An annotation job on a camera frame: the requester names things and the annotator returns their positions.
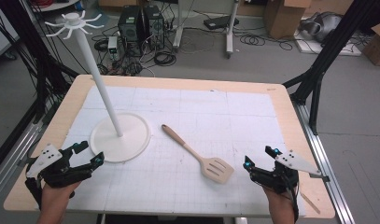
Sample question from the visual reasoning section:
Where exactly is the coiled black cable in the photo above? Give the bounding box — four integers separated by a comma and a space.
239, 32, 267, 47
152, 50, 178, 67

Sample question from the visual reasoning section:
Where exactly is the white metal stand leg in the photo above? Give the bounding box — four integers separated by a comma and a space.
225, 0, 241, 60
173, 0, 188, 51

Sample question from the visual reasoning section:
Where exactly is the person's left hand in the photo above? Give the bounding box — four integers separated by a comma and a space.
35, 181, 82, 224

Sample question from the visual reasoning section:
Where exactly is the black metal frame strut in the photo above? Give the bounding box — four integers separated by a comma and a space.
282, 0, 380, 135

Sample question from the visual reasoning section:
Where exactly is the red cable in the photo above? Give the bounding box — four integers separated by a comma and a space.
29, 0, 55, 9

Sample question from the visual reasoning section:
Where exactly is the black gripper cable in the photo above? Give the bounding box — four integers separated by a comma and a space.
283, 174, 300, 224

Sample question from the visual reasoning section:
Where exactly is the black wrist strap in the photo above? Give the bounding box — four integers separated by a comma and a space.
24, 176, 45, 210

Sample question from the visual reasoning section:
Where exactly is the black metal frame with cables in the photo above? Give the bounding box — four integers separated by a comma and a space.
0, 0, 81, 124

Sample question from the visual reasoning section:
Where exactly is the black computer tower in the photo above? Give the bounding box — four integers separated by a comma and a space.
143, 5, 165, 51
117, 5, 146, 52

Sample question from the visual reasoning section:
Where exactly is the white hook rack stand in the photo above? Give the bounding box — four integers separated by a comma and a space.
44, 10, 152, 163

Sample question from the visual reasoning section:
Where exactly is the white floor board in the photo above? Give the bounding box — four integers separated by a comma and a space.
293, 30, 363, 58

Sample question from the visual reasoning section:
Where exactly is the small grey power box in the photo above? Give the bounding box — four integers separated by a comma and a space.
107, 35, 119, 61

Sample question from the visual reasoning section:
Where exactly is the person's right hand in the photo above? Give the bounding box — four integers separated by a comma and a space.
261, 186, 296, 224

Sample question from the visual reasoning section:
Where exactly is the beige slotted spatula wooden handle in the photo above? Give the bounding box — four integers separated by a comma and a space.
161, 123, 235, 185

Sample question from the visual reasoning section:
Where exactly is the small cardboard box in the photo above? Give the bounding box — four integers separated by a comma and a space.
360, 20, 380, 67

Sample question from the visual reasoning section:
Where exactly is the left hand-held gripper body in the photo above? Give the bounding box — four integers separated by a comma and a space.
24, 143, 94, 189

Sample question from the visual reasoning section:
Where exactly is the white grid mat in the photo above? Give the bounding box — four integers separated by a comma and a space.
61, 85, 307, 217

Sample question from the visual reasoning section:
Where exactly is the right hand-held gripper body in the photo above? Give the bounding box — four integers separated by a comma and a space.
249, 149, 322, 194

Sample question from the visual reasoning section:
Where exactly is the grey silver bag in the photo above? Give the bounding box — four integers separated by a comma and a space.
299, 11, 344, 44

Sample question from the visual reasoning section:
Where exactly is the grey metal bracket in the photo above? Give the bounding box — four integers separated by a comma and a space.
17, 156, 34, 167
308, 173, 331, 183

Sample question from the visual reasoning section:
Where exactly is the aluminium rail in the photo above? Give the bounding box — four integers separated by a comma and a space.
290, 100, 356, 224
0, 119, 45, 204

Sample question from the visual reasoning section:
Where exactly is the flat black device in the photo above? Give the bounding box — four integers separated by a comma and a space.
203, 15, 240, 31

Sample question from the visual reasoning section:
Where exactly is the large cardboard box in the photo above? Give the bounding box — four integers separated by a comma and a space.
263, 0, 313, 40

